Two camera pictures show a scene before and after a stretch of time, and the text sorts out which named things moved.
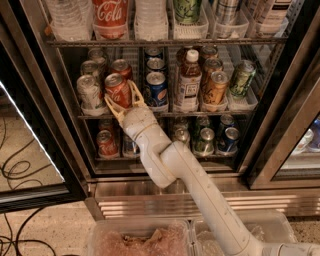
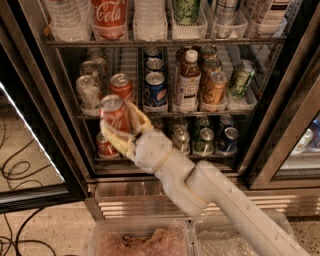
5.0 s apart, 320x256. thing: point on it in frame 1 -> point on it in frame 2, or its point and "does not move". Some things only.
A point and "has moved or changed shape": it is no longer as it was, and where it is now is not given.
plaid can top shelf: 226,11 does not move
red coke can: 117,88 has moved or changed shape
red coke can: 121,67 -> 121,85
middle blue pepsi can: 155,63 does not move
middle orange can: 210,66 does not move
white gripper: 139,119 -> 150,149
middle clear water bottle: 151,20 does not move
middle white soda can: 89,67 does not move
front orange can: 216,88 does not move
